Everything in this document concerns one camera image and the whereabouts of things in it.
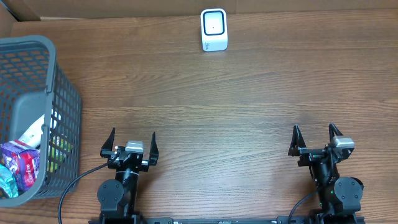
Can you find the grey plastic basket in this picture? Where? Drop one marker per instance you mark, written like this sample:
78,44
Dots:
33,84

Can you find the white tube gold cap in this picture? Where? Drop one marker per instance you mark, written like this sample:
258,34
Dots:
32,136

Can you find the purple sanitary pad pack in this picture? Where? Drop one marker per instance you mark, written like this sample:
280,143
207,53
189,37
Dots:
23,161

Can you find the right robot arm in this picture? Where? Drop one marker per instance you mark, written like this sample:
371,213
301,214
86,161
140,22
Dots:
339,197

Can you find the white barcode scanner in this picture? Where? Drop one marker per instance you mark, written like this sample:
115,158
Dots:
214,30

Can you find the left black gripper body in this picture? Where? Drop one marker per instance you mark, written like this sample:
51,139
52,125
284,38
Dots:
112,158

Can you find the cardboard back panel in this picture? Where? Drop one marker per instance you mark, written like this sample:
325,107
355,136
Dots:
33,10

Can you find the green gold snack packet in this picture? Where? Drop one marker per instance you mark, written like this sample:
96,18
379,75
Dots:
58,152

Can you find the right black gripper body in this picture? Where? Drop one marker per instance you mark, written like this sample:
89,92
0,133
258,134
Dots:
311,154

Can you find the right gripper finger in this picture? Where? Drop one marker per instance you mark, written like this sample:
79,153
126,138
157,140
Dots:
297,143
333,131

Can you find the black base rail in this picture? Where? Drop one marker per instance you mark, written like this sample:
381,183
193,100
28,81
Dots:
278,220

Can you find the teal wet wipes pack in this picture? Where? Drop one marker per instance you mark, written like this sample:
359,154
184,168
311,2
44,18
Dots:
8,185

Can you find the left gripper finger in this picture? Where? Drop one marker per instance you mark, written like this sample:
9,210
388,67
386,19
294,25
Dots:
154,152
108,145

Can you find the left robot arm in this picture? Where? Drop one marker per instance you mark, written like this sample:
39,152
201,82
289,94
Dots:
117,196

